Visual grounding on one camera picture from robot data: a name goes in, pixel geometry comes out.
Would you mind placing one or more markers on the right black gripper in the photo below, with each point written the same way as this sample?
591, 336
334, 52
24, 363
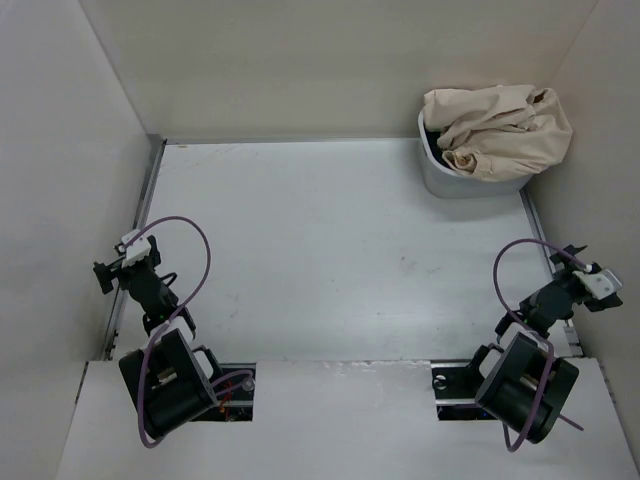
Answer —
567, 268

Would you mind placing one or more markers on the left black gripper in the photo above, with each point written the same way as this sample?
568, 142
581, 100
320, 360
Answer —
151, 261

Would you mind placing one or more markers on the beige trousers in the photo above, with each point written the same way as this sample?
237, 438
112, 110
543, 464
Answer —
500, 133

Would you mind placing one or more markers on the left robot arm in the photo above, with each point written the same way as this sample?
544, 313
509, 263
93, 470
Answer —
164, 379

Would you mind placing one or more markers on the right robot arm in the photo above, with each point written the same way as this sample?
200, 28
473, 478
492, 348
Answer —
528, 386

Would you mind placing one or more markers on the white laundry basket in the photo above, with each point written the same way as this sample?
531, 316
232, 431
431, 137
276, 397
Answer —
443, 182

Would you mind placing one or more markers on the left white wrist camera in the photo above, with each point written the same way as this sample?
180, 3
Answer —
135, 247

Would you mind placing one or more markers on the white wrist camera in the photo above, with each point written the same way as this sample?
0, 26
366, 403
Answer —
135, 247
599, 282

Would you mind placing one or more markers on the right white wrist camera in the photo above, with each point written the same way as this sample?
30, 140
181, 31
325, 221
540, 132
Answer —
599, 282

